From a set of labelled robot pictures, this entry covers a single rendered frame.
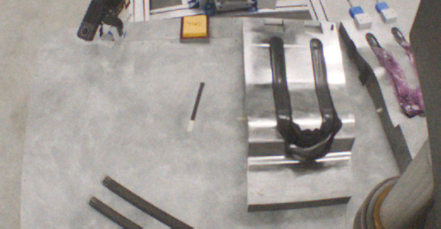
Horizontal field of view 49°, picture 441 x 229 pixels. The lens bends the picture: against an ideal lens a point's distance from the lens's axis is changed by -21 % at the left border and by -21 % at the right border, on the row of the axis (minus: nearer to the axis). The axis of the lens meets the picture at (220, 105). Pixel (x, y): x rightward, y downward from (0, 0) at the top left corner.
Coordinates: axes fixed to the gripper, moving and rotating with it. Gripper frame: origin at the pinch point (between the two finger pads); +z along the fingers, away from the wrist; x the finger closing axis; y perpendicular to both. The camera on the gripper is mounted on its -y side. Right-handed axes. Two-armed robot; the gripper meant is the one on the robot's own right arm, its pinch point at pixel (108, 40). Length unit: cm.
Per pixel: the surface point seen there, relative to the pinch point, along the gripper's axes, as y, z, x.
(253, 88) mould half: 4.9, 6.4, -37.2
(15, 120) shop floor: -6, 95, 75
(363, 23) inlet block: 40, 7, -59
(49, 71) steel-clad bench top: -8.5, 15.0, 20.9
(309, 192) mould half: -14, 9, -60
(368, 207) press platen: -41, -59, -68
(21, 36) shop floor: 37, 95, 103
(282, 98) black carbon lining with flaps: 4.7, 5.5, -44.6
